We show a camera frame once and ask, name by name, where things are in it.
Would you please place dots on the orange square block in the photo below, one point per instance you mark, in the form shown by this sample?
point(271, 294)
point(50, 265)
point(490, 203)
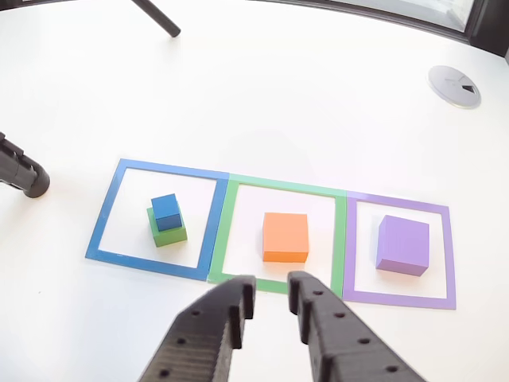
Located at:
point(284, 235)

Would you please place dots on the green square frame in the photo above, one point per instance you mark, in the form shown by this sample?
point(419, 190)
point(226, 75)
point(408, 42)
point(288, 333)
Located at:
point(220, 238)

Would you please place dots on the small blue cube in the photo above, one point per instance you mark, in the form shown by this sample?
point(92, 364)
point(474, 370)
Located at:
point(167, 211)

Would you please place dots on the purple square frame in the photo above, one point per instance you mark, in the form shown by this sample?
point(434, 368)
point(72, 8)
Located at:
point(449, 258)

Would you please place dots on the purple square block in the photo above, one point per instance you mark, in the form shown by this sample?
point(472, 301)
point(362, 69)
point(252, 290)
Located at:
point(403, 242)

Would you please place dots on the dark window post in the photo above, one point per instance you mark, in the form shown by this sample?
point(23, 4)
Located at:
point(489, 28)

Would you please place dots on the blue square frame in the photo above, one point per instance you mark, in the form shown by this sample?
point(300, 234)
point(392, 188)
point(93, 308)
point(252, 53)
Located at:
point(103, 223)

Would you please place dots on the black camera tripod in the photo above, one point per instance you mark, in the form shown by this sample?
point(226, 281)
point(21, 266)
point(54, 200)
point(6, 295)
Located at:
point(32, 181)

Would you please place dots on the green square block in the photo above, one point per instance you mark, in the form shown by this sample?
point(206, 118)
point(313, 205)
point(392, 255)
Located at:
point(171, 237)

